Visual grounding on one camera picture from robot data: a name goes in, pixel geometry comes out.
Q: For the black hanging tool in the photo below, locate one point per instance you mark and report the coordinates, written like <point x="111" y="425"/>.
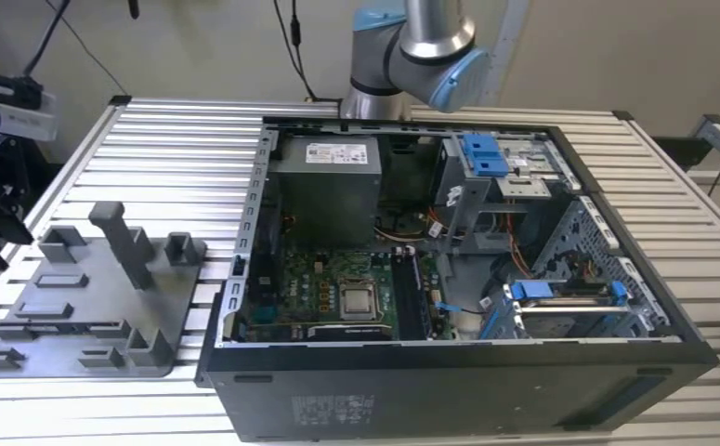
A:
<point x="134" y="9"/>

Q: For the CPU socket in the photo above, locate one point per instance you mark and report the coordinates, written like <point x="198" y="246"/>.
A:
<point x="359" y="282"/>

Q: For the grey plastic parts rack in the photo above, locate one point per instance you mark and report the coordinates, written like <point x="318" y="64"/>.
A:
<point x="118" y="316"/>

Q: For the black PC case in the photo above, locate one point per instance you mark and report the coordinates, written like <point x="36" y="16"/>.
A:
<point x="397" y="395"/>

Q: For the black RAM slot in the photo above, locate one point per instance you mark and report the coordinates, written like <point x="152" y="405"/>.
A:
<point x="403" y="297"/>

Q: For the hard disk in blue carrier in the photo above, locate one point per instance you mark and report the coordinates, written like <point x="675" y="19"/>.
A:
<point x="530" y="292"/>

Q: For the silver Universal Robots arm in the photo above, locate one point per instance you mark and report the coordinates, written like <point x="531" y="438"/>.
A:
<point x="415" y="51"/>

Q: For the black graphics card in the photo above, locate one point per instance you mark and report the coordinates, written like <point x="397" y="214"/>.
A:
<point x="347" y="332"/>

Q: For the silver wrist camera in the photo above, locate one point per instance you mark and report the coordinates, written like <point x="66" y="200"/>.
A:
<point x="24" y="116"/>

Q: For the grey metal drive cage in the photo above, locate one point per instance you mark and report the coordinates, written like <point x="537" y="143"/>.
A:
<point x="521" y="188"/>

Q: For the silver CPU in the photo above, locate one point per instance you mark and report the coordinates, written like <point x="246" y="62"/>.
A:
<point x="359" y="302"/>

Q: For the grey power supply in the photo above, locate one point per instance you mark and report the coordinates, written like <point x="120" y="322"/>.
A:
<point x="329" y="204"/>

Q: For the green motherboard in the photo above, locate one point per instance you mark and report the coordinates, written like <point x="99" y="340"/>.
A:
<point x="310" y="288"/>

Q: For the blue plastic drive latch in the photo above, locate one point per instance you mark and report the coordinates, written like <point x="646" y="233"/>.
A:
<point x="491" y="166"/>
<point x="481" y="144"/>

